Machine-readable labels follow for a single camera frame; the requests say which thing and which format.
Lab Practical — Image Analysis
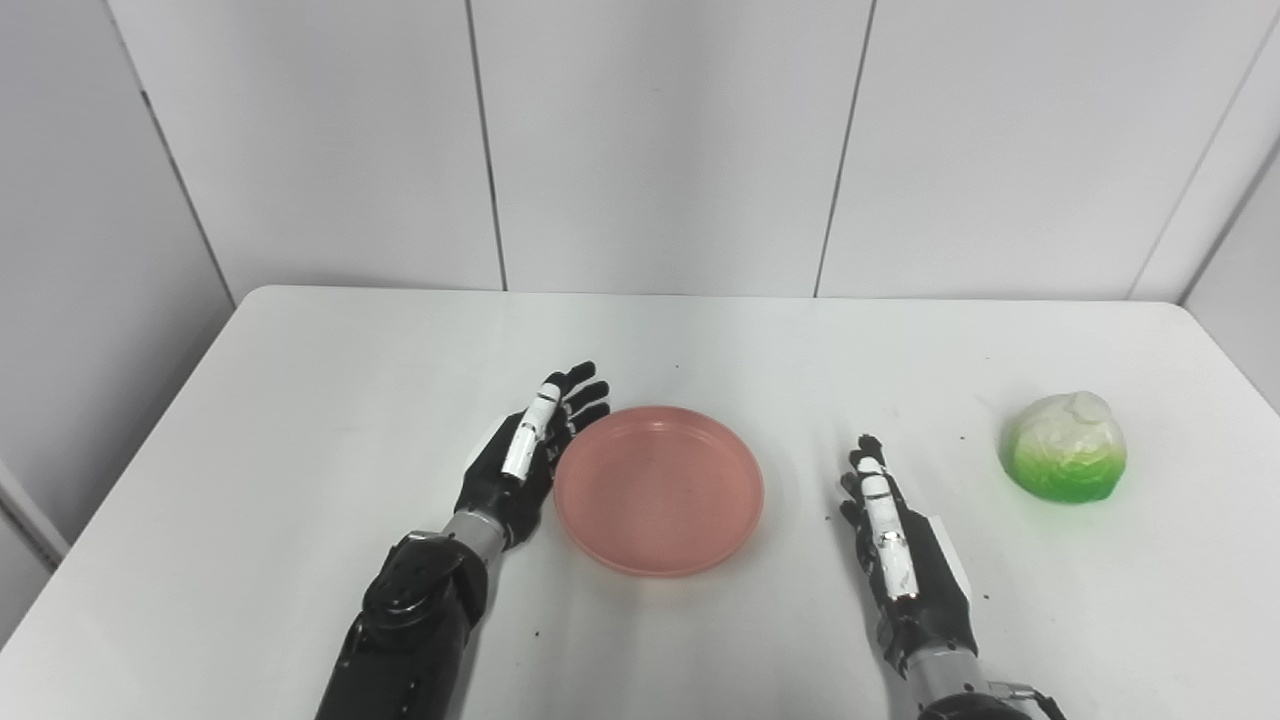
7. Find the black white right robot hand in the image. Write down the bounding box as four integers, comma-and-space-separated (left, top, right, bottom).
838, 434, 979, 679

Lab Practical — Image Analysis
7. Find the pink round plate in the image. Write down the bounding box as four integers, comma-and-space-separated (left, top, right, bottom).
553, 405, 766, 579

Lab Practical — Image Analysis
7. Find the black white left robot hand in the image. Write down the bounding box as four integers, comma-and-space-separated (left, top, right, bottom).
453, 361, 611, 551

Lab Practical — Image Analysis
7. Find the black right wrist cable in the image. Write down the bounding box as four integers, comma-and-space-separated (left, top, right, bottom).
985, 680, 1067, 720

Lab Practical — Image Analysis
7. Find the green white toy cabbage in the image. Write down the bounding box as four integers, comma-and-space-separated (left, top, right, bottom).
1000, 391, 1128, 505

